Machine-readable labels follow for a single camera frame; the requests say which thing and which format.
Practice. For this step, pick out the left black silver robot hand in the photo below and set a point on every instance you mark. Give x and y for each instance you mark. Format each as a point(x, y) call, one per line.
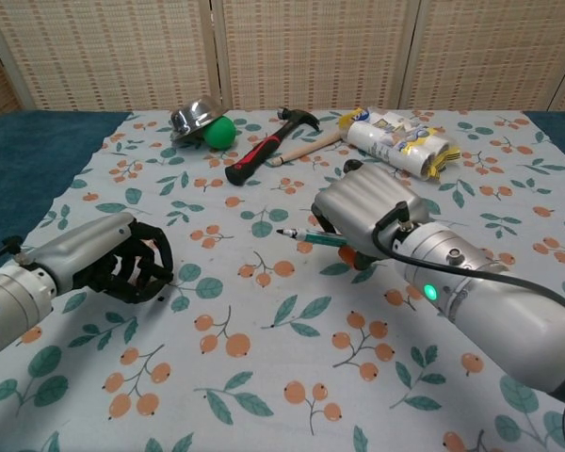
point(89, 249)

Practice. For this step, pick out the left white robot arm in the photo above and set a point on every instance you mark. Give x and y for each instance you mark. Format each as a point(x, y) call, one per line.
point(9, 311)

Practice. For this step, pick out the white yellow plastic package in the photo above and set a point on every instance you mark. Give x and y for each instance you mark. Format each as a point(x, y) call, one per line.
point(395, 139)

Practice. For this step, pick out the bamboo folding screen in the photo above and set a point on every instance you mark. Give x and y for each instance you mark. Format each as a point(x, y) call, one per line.
point(311, 52)

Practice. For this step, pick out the stainless steel bowl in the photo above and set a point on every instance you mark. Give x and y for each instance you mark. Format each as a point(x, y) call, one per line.
point(195, 117)

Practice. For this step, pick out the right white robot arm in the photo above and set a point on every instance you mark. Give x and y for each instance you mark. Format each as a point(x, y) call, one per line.
point(499, 306)

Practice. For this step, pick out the green ball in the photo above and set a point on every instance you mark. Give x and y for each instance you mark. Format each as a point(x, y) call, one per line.
point(220, 134)

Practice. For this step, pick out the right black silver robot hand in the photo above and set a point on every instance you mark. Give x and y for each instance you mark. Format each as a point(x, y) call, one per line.
point(372, 207)

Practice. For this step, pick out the green white marker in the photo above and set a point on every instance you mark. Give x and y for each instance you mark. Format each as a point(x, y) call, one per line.
point(320, 237)

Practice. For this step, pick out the floral print tablecloth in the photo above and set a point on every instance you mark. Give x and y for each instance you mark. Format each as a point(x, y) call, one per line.
point(273, 353)

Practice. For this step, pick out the black red claw hammer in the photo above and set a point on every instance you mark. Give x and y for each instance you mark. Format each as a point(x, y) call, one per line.
point(263, 150)

